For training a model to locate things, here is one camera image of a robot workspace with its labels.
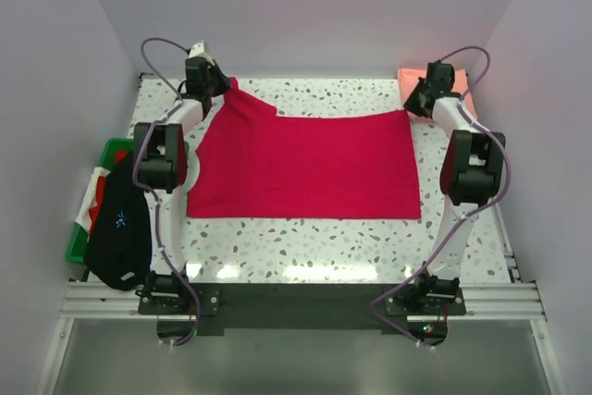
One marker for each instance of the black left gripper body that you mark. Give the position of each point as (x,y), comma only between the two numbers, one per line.
(216,85)

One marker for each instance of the green plastic bin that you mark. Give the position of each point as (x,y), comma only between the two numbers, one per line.
(169,213)

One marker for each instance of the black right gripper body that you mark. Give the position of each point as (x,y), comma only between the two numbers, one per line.
(413,103)

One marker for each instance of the crimson red t-shirt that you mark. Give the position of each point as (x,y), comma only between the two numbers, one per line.
(253,162)

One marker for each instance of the black mounting base plate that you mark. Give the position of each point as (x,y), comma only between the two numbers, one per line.
(433,330)

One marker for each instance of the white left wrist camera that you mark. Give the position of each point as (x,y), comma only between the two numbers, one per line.
(198,49)

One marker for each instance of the black t-shirt with logo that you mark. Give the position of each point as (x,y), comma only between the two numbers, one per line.
(119,250)

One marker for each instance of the red and white t-shirt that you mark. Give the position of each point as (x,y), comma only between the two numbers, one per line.
(92,200)

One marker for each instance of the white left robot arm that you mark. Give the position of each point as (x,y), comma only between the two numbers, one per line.
(161,161)

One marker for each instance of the aluminium frame rail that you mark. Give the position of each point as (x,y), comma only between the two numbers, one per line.
(92,300)

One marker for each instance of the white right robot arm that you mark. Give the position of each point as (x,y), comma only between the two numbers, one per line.
(471,173)

